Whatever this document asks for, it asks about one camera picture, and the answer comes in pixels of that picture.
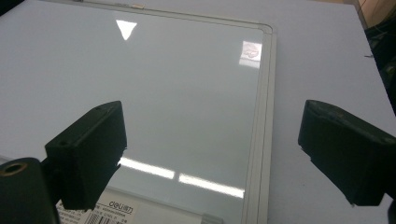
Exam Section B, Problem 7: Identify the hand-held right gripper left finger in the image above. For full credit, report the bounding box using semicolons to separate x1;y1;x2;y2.
44;100;128;212

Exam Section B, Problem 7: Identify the silver-framed whiteboard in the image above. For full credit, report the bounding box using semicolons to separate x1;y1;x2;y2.
0;0;278;224

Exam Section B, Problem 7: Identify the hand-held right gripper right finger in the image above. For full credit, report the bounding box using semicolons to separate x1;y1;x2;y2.
297;99;396;207

